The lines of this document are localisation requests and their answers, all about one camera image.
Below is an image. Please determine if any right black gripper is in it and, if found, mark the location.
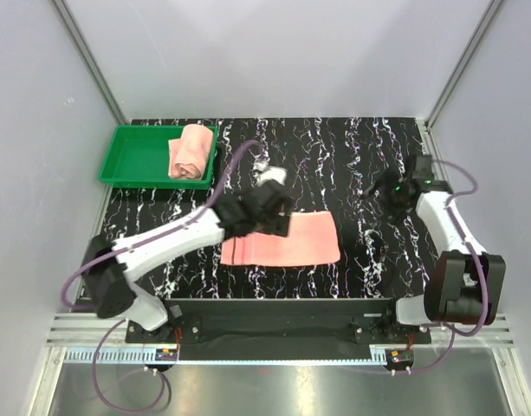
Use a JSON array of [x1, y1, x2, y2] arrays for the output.
[[359, 167, 412, 228]]

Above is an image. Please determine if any pink towel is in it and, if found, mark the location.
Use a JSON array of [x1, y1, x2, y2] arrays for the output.
[[220, 211, 340, 268], [168, 124, 214, 180]]

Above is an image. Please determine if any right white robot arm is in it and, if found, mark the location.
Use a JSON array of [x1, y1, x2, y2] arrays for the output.
[[362, 154, 506, 344]]

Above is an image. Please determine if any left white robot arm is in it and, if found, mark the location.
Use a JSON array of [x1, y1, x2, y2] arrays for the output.
[[81, 179, 294, 343]]

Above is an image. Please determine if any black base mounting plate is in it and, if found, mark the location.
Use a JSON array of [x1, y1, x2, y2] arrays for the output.
[[126, 298, 431, 346]]

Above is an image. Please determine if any green plastic tray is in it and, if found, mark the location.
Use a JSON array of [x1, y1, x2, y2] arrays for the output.
[[99, 125, 218, 191]]

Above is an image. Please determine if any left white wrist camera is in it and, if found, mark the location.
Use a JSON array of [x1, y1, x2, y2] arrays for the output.
[[254, 161, 287, 186]]

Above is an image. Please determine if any right aluminium frame post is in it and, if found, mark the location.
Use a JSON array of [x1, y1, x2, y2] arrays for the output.
[[424, 0, 508, 131]]

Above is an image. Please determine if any aluminium frame post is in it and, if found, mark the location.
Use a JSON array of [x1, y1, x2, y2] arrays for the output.
[[49, 0, 129, 125], [424, 0, 508, 131]]

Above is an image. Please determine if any front aluminium rail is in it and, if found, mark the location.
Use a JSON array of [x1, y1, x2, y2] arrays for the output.
[[43, 309, 515, 367]]

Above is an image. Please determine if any left aluminium frame post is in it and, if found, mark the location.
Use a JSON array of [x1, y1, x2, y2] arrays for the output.
[[49, 0, 129, 125]]

